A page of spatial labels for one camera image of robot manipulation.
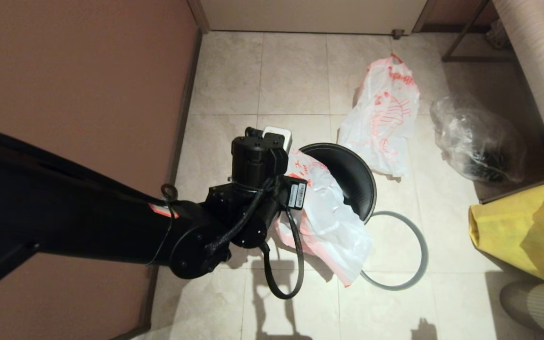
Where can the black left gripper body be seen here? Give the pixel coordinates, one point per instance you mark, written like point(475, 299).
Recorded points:
point(295, 192)

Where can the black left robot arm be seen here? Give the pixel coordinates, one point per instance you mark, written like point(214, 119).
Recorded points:
point(88, 212)

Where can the black round trash bin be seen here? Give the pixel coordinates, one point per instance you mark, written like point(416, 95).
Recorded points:
point(354, 174)

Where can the clear plastic bag dark contents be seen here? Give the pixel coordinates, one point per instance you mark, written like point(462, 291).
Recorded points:
point(470, 141)

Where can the yellow fabric bag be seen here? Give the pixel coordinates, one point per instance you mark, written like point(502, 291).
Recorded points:
point(527, 236)

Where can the small metal door stopper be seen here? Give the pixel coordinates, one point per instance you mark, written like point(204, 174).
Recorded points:
point(397, 33)

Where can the white crumpled fabric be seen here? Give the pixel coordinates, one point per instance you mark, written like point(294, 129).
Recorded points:
point(497, 37)

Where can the brown cabinet side panel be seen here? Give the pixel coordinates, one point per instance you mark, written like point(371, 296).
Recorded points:
point(64, 71)

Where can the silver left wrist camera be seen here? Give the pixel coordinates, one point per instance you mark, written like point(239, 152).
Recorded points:
point(279, 134)

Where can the brown metal table frame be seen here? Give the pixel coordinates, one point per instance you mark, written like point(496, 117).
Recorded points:
point(477, 60)

